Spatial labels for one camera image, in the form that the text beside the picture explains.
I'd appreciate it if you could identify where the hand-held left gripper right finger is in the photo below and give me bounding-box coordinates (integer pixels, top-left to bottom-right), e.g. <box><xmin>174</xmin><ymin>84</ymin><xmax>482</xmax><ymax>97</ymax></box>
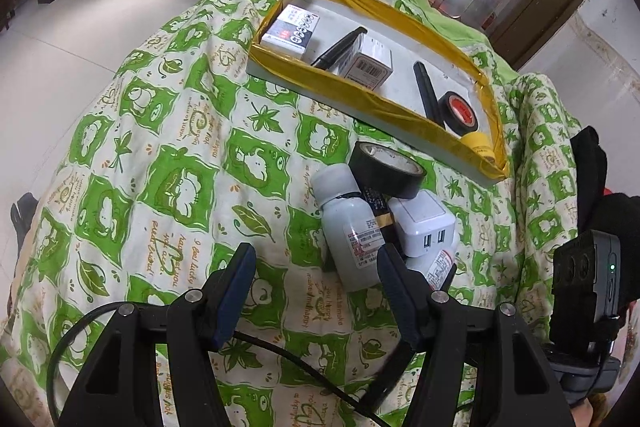
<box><xmin>377</xmin><ymin>244</ymin><xmax>576</xmax><ymax>427</ymax></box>

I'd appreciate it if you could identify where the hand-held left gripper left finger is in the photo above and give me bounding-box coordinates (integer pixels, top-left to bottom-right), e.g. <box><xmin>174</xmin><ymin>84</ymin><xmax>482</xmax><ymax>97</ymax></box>
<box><xmin>55</xmin><ymin>242</ymin><xmax>258</xmax><ymax>427</ymax></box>

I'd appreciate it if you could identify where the white bottle red label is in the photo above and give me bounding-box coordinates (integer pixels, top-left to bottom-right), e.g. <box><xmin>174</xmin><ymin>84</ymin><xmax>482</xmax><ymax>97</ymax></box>
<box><xmin>407</xmin><ymin>247</ymin><xmax>457</xmax><ymax>293</ymax></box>

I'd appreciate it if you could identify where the white USB charger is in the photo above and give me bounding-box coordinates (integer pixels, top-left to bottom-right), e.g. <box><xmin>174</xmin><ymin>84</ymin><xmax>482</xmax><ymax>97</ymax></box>
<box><xmin>387</xmin><ymin>192</ymin><xmax>458</xmax><ymax>259</ymax></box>

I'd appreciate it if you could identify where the white bottle green label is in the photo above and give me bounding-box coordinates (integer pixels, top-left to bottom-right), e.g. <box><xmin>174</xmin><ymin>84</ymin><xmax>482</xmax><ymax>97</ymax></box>
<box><xmin>311</xmin><ymin>163</ymin><xmax>383</xmax><ymax>293</ymax></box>

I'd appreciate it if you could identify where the black gold-banded tube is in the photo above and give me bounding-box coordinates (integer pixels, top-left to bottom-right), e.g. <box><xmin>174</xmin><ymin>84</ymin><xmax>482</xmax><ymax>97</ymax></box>
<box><xmin>361</xmin><ymin>187</ymin><xmax>396</xmax><ymax>240</ymax></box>

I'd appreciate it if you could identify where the black tape roll white core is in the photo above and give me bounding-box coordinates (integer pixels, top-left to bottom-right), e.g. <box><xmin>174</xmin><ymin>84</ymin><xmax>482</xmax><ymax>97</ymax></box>
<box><xmin>348</xmin><ymin>141</ymin><xmax>427</xmax><ymax>200</ymax></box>

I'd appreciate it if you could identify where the yellow tape roll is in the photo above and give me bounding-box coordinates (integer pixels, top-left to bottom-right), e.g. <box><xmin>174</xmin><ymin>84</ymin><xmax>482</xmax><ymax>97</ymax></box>
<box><xmin>459</xmin><ymin>132</ymin><xmax>498</xmax><ymax>166</ymax></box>

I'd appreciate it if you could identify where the black tape roll red core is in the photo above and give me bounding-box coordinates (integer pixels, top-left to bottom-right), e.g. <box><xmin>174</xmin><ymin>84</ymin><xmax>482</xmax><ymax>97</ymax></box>
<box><xmin>436</xmin><ymin>91</ymin><xmax>481</xmax><ymax>138</ymax></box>

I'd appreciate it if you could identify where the black marker pen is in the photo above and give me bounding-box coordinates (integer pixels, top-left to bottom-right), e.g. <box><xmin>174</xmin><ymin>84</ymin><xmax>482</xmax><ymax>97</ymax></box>
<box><xmin>412</xmin><ymin>61</ymin><xmax>447</xmax><ymax>130</ymax></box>
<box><xmin>311</xmin><ymin>27</ymin><xmax>368</xmax><ymax>68</ymax></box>

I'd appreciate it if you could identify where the white tray with yellow rim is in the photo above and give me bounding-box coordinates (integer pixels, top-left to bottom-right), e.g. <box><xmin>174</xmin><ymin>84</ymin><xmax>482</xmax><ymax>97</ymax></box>
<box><xmin>246</xmin><ymin>0</ymin><xmax>510</xmax><ymax>186</ymax></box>

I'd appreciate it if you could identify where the grey barcode box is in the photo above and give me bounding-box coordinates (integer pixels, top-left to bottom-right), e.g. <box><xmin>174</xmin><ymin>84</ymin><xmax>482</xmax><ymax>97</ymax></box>
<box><xmin>336</xmin><ymin>34</ymin><xmax>394</xmax><ymax>88</ymax></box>

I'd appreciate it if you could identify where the white and blue medicine box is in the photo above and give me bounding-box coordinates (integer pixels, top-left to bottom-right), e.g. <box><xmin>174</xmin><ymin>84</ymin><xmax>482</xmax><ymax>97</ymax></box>
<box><xmin>263</xmin><ymin>4</ymin><xmax>321</xmax><ymax>54</ymax></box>

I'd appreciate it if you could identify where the black cloth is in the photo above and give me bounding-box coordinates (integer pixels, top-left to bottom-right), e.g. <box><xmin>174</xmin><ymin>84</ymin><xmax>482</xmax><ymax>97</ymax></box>
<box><xmin>570</xmin><ymin>125</ymin><xmax>640</xmax><ymax>308</ymax></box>

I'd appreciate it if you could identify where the green printed blanket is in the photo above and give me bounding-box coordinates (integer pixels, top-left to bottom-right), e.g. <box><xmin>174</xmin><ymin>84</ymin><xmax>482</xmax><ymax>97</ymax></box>
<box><xmin>0</xmin><ymin>0</ymin><xmax>621</xmax><ymax>427</ymax></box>

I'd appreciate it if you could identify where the black shoe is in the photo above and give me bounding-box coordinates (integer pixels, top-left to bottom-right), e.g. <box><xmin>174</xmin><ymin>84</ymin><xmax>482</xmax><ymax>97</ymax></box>
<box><xmin>10</xmin><ymin>192</ymin><xmax>40</xmax><ymax>235</ymax></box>

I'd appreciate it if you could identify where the black cable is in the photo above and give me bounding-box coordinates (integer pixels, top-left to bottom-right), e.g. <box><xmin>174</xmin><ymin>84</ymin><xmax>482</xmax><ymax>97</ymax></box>
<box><xmin>47</xmin><ymin>302</ymin><xmax>391</xmax><ymax>423</ymax></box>

